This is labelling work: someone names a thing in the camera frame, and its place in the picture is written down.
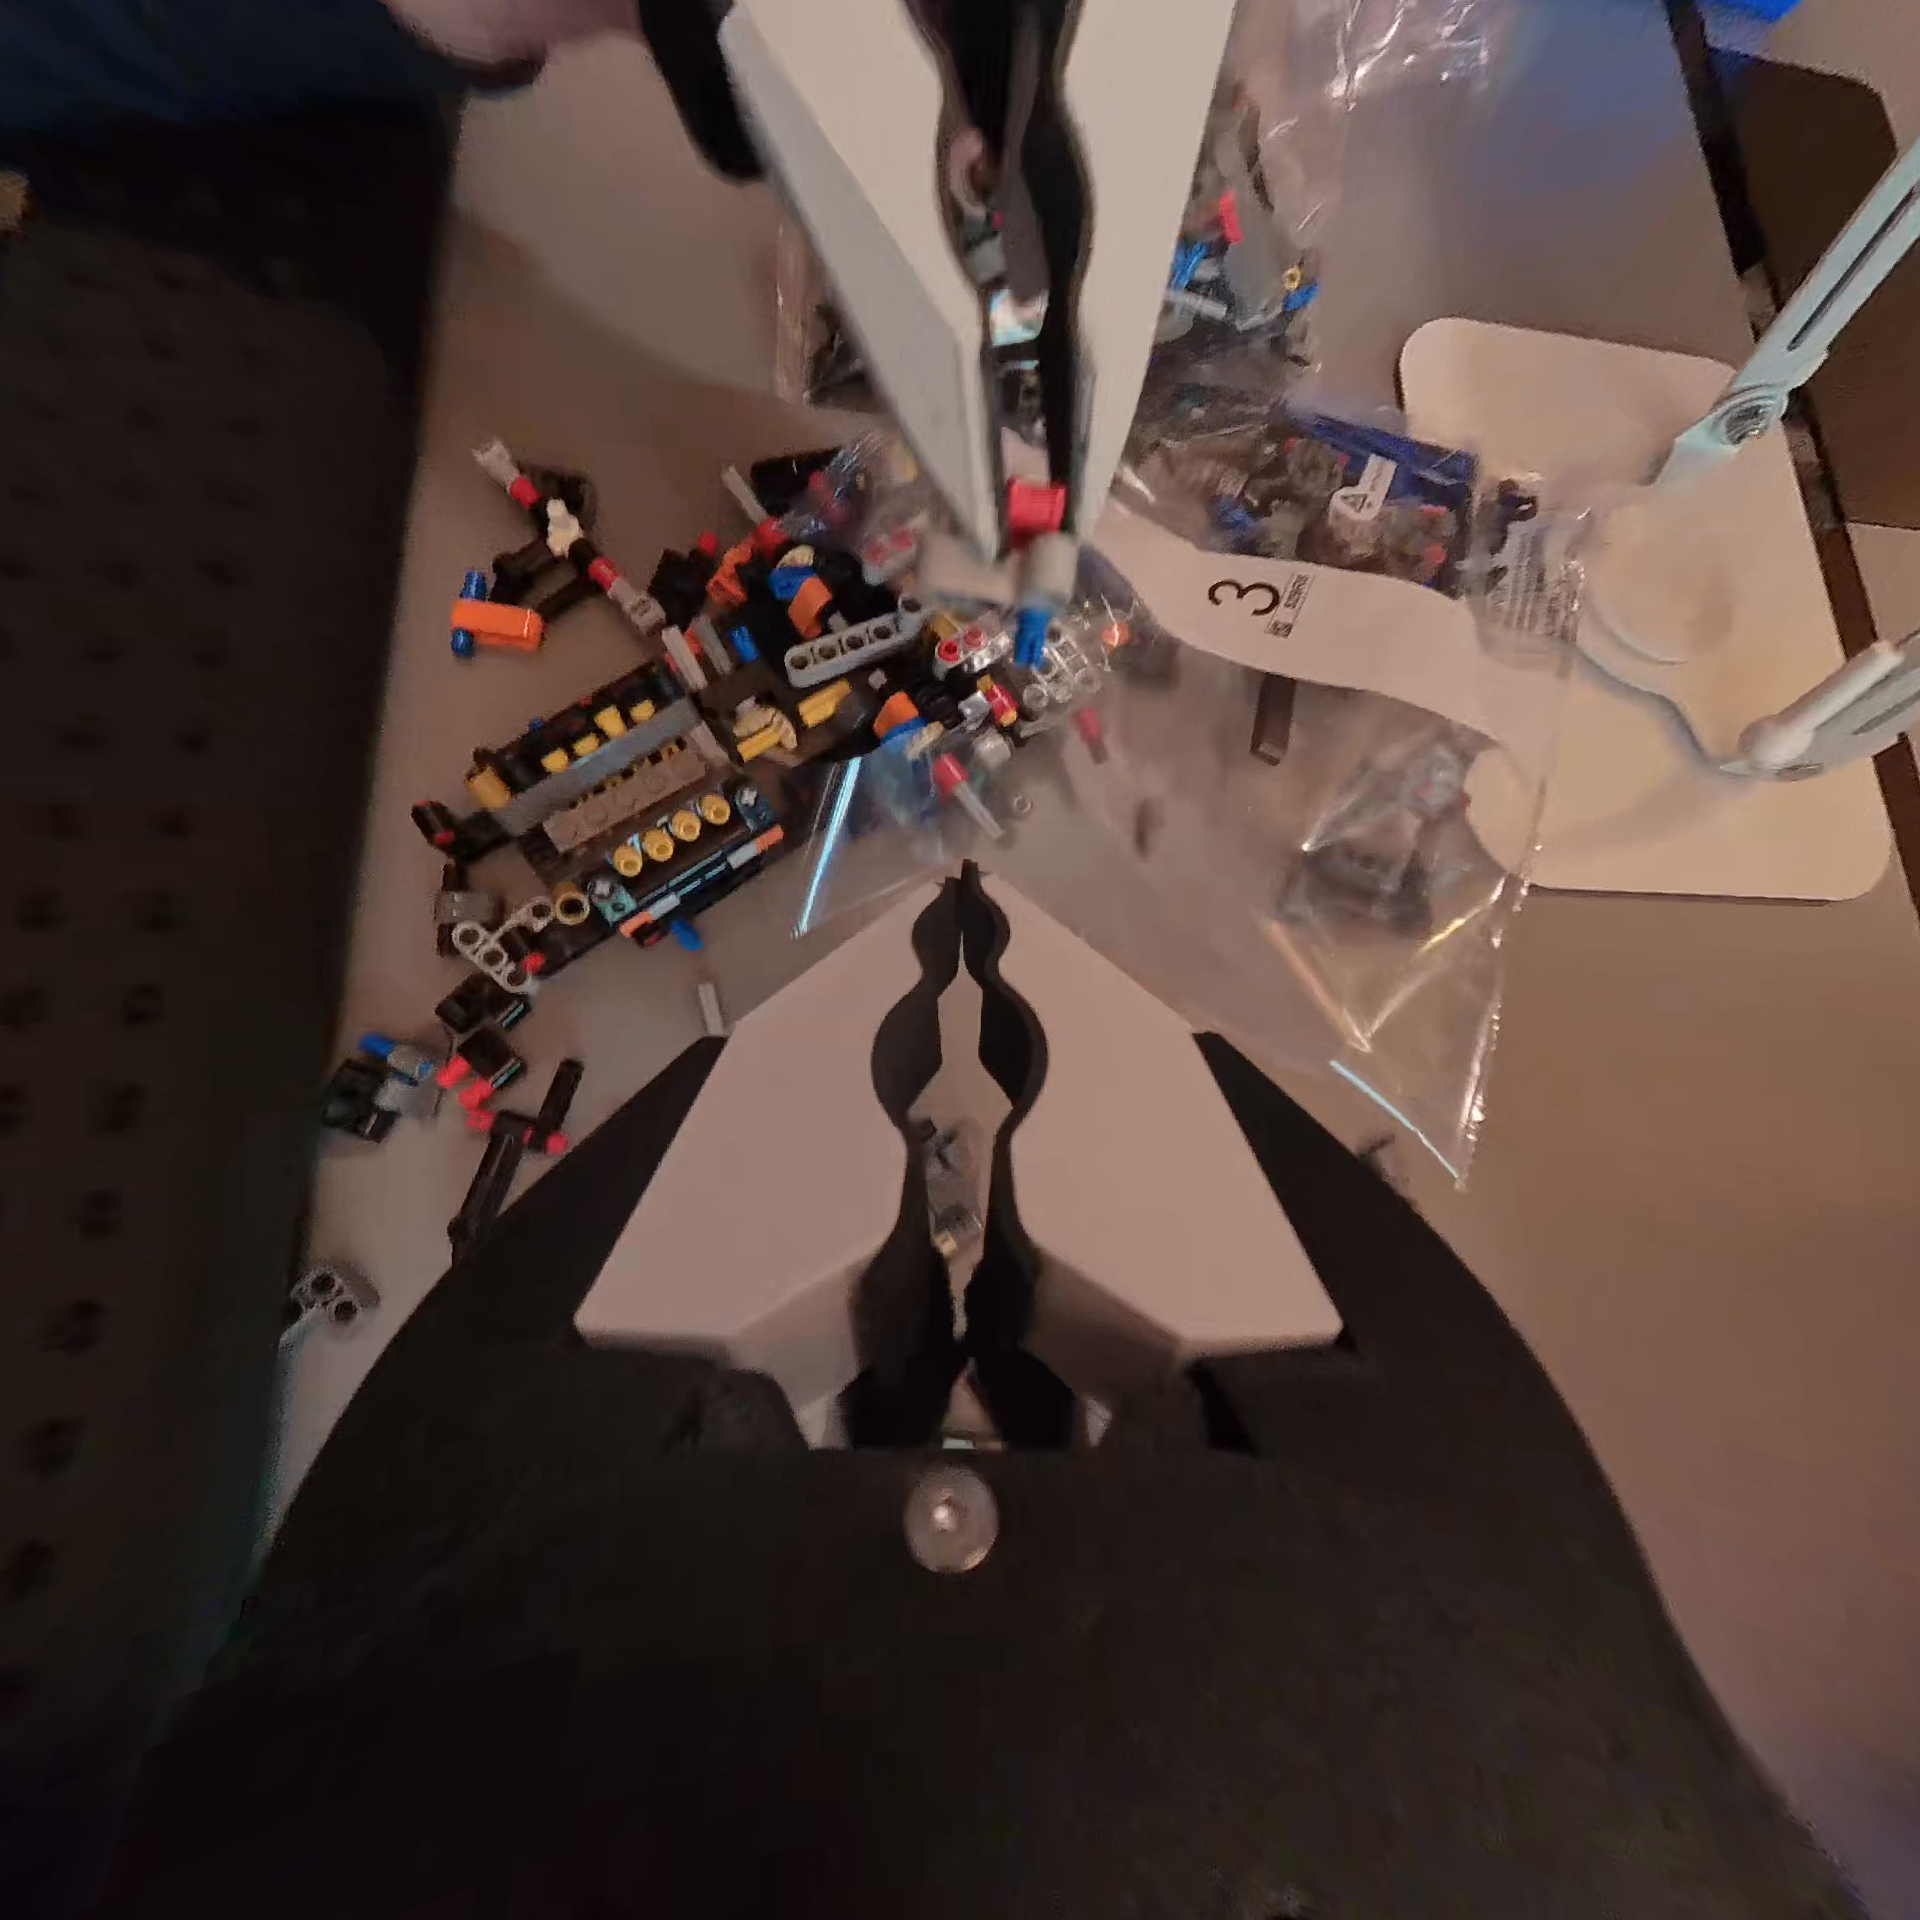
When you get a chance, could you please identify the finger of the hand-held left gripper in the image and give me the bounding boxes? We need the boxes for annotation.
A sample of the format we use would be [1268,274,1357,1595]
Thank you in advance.
[719,0,1009,560]
[1032,0,1234,537]

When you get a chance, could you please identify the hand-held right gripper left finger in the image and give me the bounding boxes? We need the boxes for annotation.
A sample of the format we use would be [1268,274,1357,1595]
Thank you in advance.
[575,863,973,1450]

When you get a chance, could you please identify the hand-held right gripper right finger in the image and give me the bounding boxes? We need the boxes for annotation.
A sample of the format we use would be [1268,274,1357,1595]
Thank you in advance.
[968,863,1345,1450]

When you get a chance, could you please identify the large clear white-label plastic bag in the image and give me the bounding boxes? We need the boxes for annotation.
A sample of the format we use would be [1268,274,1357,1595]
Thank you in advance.
[772,0,1594,1190]

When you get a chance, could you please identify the black lego beams red pins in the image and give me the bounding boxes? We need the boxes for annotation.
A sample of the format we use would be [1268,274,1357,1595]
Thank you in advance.
[449,1056,588,1263]

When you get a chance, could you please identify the scattered loose lego pieces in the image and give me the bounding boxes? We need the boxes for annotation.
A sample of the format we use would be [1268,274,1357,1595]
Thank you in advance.
[322,449,1172,1261]

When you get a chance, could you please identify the black yellow lego engine assembly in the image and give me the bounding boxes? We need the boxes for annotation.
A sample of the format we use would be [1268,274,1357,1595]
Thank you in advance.
[417,659,785,979]

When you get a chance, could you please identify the black red white lego subassembly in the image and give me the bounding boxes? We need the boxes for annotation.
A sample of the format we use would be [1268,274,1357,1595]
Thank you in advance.
[471,438,673,633]

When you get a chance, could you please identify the light grey five-hole lego beam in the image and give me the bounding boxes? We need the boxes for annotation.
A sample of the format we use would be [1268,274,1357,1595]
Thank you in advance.
[785,590,929,688]

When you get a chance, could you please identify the orange lego piece blue pins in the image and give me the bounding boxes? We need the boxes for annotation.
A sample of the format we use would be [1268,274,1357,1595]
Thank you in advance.
[450,566,549,658]

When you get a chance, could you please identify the person's left hand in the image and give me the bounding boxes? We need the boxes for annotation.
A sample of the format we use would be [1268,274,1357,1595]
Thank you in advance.
[381,0,641,90]

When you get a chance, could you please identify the blue printed inner plastic bag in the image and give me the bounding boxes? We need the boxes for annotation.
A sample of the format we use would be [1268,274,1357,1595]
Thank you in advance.
[1184,398,1508,577]

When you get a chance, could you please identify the white articulated desk stand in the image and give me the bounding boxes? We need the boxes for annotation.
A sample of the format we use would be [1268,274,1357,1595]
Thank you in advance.
[1394,141,1920,904]

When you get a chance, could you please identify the dark perforated panel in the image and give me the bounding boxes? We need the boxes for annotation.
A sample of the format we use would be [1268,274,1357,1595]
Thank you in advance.
[0,81,459,1920]

